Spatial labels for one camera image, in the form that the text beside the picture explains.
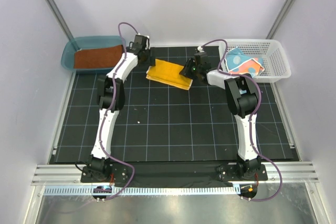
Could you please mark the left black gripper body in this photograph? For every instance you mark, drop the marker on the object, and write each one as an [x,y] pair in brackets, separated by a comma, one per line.
[146,58]

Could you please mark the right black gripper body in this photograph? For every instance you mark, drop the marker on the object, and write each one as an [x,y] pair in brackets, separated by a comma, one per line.
[195,70]

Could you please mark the colourful patterned towel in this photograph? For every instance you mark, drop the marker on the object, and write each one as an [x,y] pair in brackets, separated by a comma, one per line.
[168,73]

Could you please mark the brown towel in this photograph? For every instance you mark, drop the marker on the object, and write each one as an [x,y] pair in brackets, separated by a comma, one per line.
[98,58]

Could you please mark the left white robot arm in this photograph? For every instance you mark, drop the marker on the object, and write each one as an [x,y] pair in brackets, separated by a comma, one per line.
[111,100]

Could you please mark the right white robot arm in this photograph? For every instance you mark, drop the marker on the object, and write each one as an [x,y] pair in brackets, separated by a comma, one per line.
[243,100]

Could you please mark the orange blue dotted towel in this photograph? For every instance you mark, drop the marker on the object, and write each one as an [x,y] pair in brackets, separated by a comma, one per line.
[237,62]

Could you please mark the teal plastic tub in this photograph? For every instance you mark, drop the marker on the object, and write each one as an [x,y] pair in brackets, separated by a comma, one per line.
[87,42]

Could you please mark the white plastic basket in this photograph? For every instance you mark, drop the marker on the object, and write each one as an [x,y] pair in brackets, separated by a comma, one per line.
[274,58]

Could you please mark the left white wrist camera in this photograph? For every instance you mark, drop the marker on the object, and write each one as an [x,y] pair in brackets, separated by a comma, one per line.
[145,42]

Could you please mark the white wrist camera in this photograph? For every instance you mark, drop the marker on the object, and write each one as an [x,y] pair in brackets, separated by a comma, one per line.
[200,50]
[145,42]

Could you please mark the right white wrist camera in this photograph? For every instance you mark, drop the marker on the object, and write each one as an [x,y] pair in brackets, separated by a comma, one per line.
[200,50]

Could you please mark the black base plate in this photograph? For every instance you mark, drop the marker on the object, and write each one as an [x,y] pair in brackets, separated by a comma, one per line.
[193,174]

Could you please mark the left aluminium corner post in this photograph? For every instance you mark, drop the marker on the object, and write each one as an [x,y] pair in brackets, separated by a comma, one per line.
[59,18]

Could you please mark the aluminium corner post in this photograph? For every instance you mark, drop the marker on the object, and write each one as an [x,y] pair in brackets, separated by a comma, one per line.
[59,18]
[286,7]

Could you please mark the right aluminium corner post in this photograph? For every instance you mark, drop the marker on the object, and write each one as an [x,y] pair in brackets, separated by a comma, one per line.
[286,7]

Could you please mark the white slotted cable duct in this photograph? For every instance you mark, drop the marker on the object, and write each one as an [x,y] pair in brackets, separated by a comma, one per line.
[95,190]

